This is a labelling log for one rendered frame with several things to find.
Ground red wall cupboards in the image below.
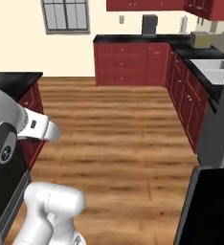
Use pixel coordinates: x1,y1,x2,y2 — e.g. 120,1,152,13
105,0,224,22

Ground white sink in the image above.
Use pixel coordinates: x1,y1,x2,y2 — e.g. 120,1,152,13
190,58,224,86

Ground white paper towel roll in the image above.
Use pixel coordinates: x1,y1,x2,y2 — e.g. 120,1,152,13
180,15,190,34

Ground black appliance with grey edge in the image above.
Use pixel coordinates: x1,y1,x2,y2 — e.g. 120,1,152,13
173,166,224,245

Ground dark grey coffee machine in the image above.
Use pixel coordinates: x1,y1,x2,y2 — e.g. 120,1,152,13
141,13,159,36

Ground red base cupboards with drawers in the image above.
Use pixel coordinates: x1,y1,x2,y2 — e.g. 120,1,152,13
93,41,170,87

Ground grey toaster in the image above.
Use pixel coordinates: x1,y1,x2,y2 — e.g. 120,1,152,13
189,31,213,50

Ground grey framed window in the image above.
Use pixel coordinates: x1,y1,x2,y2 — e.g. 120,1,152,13
40,0,91,35

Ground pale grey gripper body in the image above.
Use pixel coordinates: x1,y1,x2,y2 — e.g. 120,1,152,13
44,120,62,143

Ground red island cupboard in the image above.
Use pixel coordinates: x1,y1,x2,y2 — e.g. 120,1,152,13
17,80,48,170

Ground red base cupboards under sink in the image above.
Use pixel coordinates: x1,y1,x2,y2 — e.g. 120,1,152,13
166,47,211,155

